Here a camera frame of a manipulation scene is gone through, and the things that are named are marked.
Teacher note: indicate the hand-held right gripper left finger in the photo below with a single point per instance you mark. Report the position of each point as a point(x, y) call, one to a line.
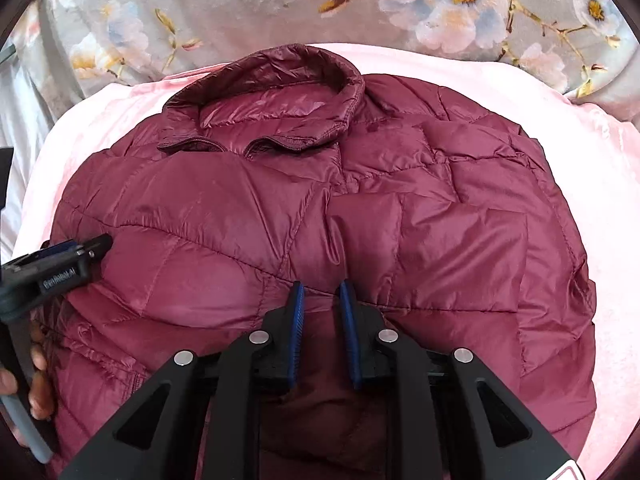
point(297, 332)

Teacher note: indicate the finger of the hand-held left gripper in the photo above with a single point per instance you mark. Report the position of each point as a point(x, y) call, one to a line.
point(92, 247)

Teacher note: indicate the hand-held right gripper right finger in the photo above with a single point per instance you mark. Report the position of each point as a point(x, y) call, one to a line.
point(350, 335)

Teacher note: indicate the maroon puffer jacket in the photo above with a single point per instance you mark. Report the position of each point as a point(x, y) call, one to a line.
point(400, 210)

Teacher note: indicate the person's left hand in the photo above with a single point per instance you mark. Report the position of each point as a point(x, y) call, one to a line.
point(41, 375)

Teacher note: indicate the white bed sheet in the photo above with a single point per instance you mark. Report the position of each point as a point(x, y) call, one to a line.
point(25, 125)

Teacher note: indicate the pink printed blanket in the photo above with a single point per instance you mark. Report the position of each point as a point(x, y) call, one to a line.
point(590, 185)

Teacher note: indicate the grey floral blanket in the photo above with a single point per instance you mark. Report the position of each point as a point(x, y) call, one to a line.
point(250, 0)

